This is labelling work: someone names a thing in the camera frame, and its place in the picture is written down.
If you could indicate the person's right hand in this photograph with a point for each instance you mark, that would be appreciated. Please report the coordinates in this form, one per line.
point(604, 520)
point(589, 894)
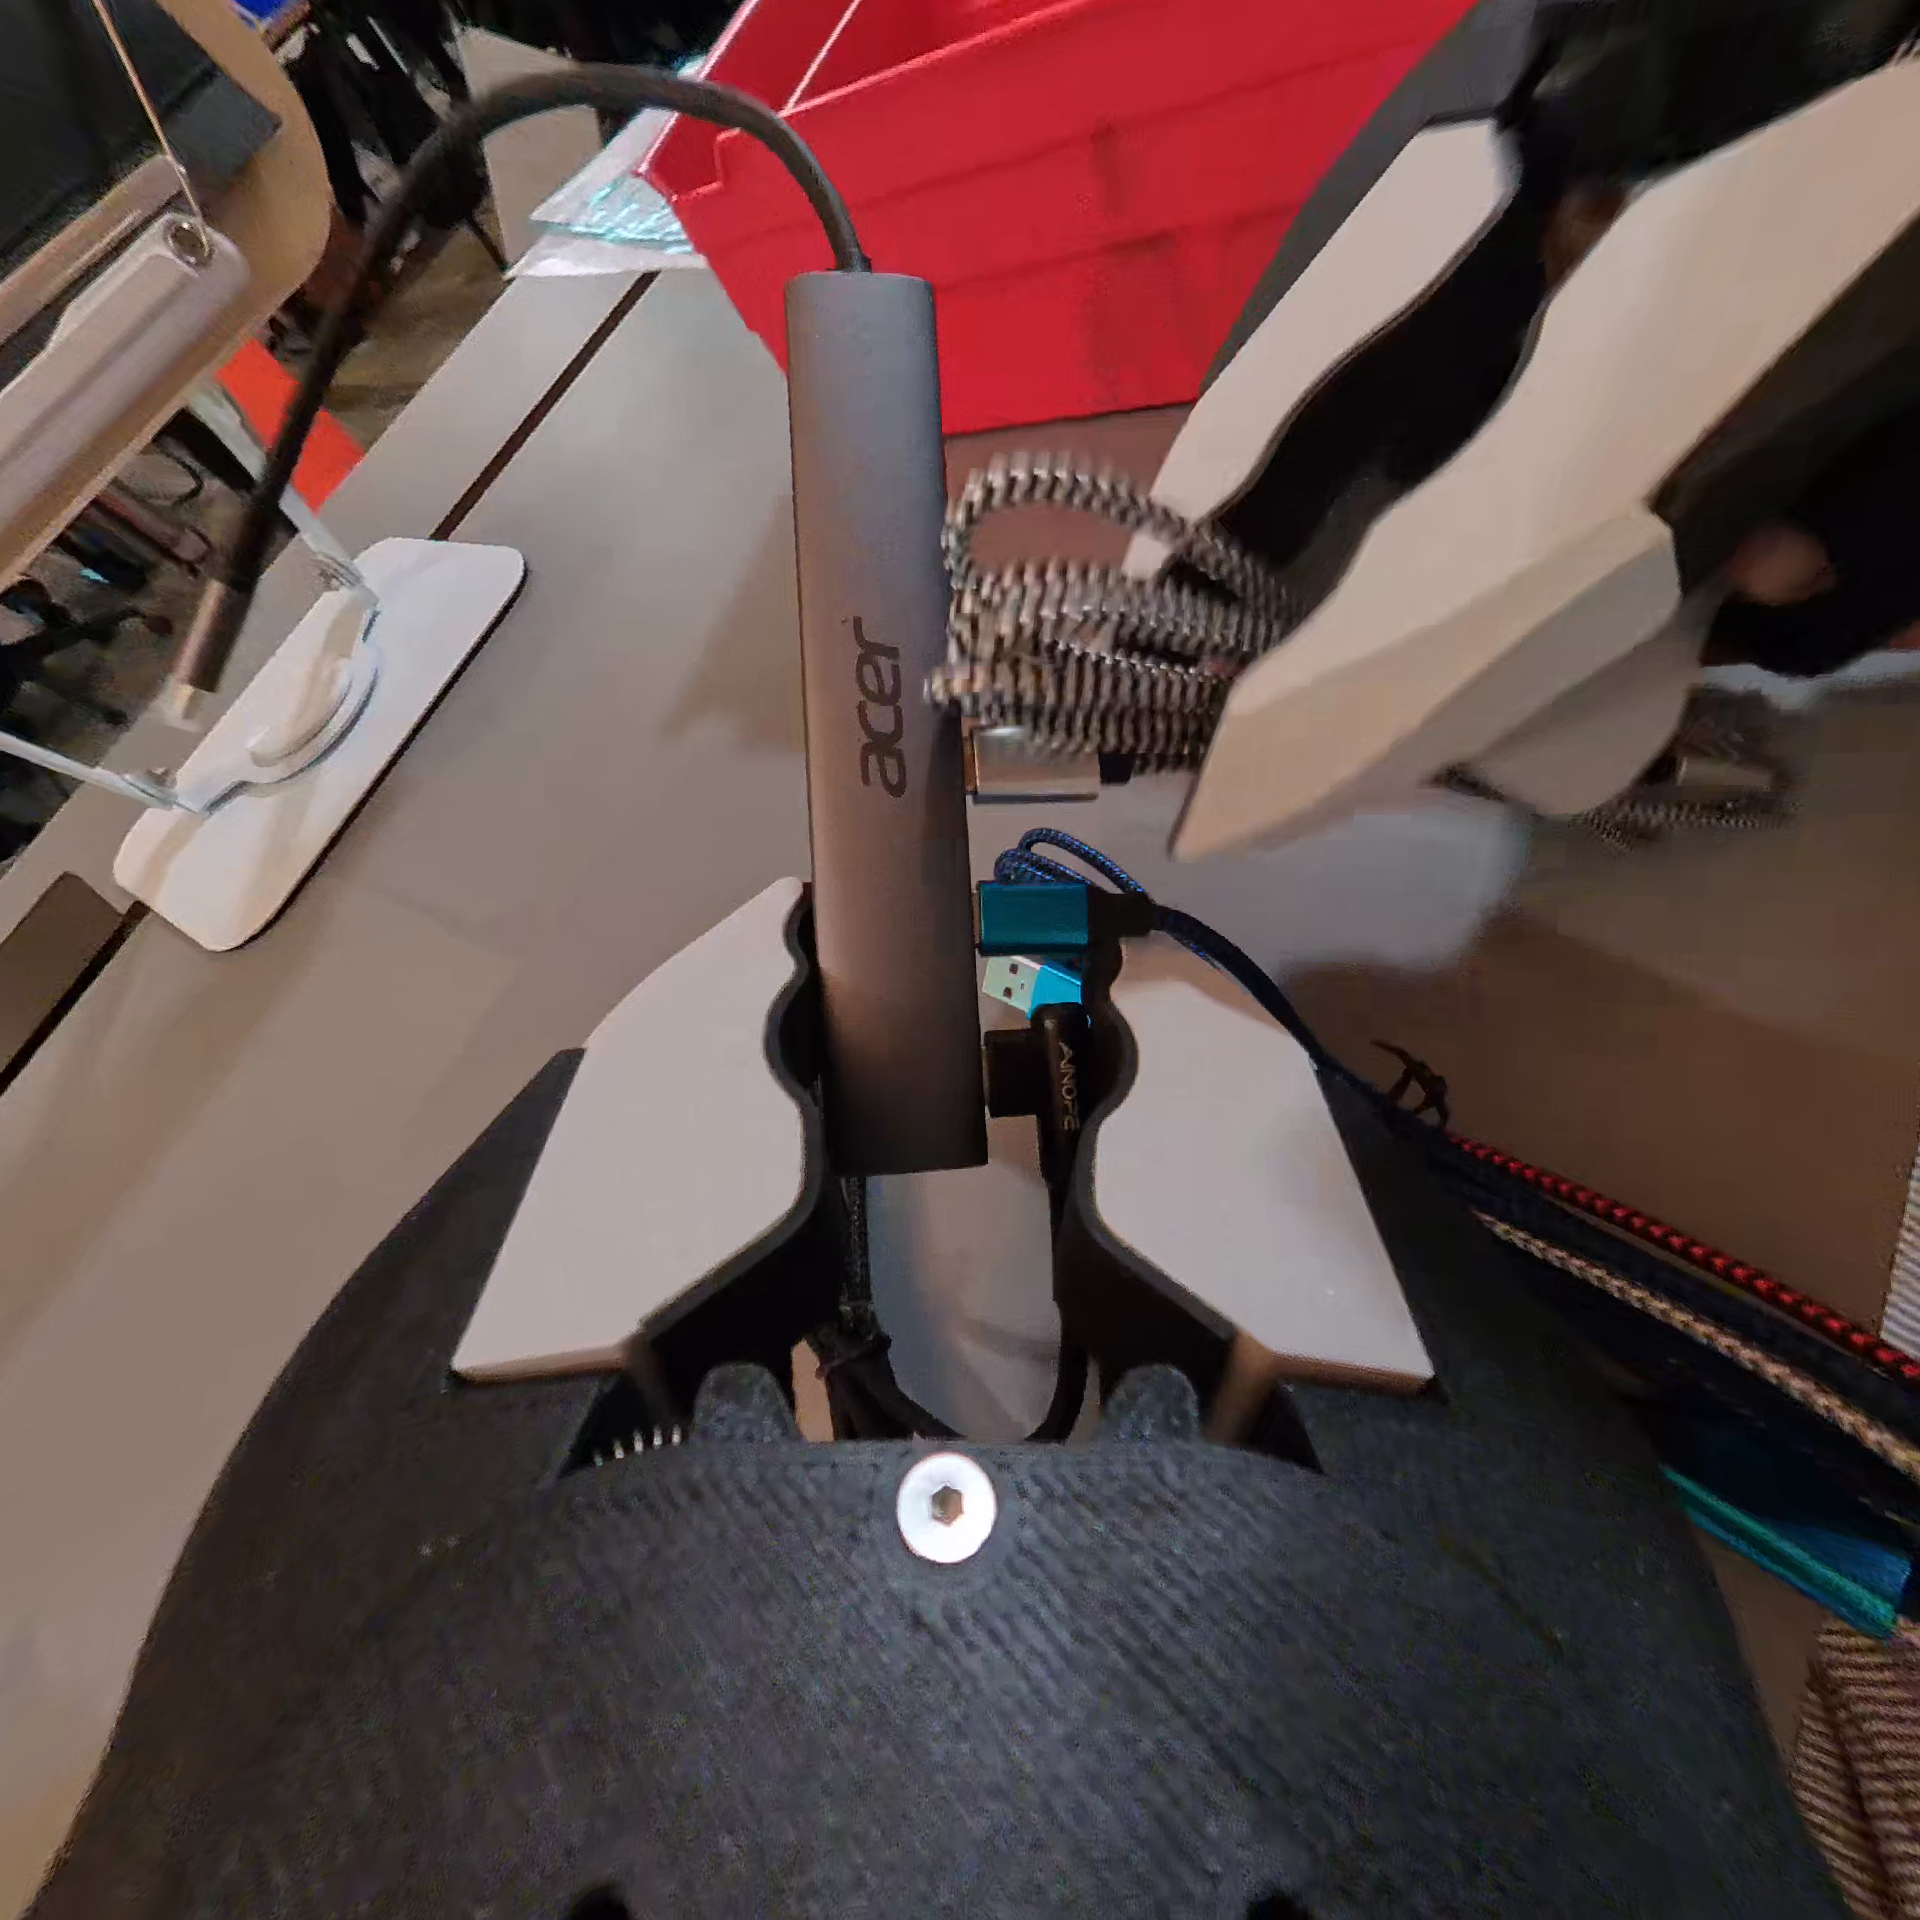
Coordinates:
point(1787, 570)

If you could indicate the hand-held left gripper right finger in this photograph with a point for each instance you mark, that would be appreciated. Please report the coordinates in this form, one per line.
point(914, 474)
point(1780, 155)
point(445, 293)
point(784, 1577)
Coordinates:
point(1259, 1200)

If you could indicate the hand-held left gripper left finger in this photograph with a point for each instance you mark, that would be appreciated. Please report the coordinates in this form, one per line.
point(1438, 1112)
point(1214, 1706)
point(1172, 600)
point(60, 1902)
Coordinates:
point(648, 1171)

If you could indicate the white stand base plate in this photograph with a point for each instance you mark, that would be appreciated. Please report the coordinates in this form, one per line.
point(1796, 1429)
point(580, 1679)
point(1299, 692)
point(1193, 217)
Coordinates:
point(421, 600)

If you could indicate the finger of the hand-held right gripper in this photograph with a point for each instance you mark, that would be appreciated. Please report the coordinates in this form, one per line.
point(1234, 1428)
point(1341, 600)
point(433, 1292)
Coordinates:
point(1350, 283)
point(1444, 646)

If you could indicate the grey striped cloth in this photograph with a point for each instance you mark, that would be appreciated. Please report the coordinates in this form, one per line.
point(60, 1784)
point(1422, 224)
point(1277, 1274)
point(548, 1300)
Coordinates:
point(1868, 1784)

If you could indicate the red plastic bin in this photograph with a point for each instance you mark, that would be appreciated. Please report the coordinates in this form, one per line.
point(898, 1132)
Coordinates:
point(1053, 197)

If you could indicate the grey desk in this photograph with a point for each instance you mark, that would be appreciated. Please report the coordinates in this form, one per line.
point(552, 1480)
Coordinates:
point(634, 721)

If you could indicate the printed paper sheet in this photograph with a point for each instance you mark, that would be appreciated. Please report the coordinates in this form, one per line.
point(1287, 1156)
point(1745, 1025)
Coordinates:
point(613, 224)

